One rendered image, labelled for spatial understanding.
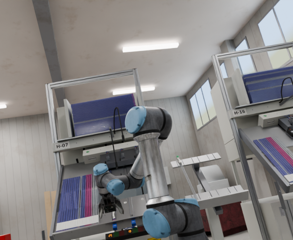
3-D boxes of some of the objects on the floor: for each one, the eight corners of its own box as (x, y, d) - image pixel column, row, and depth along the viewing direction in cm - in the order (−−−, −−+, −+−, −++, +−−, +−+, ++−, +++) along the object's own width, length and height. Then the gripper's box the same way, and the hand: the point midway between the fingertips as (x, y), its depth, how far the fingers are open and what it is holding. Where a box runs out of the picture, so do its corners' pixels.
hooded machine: (238, 217, 744) (224, 161, 779) (216, 222, 730) (202, 165, 765) (226, 217, 810) (213, 165, 845) (205, 222, 796) (192, 169, 831)
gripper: (88, 199, 156) (96, 228, 166) (123, 193, 158) (129, 221, 167) (88, 189, 164) (96, 216, 173) (121, 182, 165) (127, 210, 175)
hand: (112, 214), depth 172 cm, fingers open, 12 cm apart
